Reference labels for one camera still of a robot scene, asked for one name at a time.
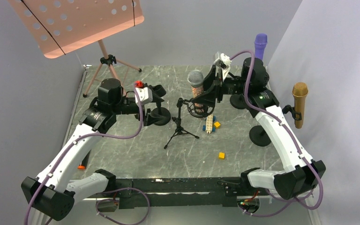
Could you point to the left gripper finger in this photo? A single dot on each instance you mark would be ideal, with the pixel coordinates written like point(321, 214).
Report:
point(158, 92)
point(151, 118)

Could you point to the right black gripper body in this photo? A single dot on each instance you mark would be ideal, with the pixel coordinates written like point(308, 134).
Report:
point(232, 86)

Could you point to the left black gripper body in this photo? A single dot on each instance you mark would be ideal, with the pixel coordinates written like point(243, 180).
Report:
point(127, 108)

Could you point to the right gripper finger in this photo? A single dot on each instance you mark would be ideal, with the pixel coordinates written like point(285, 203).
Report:
point(208, 98)
point(209, 78)

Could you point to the rhinestone silver microphone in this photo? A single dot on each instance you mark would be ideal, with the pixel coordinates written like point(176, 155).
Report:
point(195, 79)

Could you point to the black round-base desk mic stand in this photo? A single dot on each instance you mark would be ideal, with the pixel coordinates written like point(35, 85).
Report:
point(164, 112)

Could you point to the black tripod mic stand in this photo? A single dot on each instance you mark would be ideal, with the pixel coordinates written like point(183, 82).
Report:
point(180, 130)

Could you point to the black microphone with orange end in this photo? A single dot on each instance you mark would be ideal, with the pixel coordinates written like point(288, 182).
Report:
point(84, 162)

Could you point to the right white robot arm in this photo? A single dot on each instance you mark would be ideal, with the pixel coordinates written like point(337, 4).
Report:
point(300, 172)

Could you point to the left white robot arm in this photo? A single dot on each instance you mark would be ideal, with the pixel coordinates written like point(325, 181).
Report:
point(51, 191)

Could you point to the purple mic black stand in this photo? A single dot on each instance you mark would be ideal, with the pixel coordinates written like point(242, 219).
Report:
point(238, 102)

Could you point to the purple microphone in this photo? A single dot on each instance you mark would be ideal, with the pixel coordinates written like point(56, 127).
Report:
point(260, 43)

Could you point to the gold microphone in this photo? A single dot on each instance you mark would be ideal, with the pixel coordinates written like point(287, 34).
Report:
point(299, 92)

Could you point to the pink perforated music stand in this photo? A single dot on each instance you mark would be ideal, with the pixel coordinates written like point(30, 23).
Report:
point(63, 26)

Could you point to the toy brick car blue wheels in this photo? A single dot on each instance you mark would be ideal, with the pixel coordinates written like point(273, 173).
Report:
point(209, 124)

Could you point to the yellow cube on table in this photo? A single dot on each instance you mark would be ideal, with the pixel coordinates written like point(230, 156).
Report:
point(221, 155)

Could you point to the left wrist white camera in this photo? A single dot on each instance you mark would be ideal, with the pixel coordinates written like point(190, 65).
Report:
point(144, 93)

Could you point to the wrist white camera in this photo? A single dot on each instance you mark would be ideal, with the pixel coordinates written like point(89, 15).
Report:
point(222, 62)
point(144, 93)

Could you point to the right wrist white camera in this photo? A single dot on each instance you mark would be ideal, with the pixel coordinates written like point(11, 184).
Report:
point(222, 62)

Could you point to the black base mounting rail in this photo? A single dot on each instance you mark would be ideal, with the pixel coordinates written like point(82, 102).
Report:
point(164, 192)

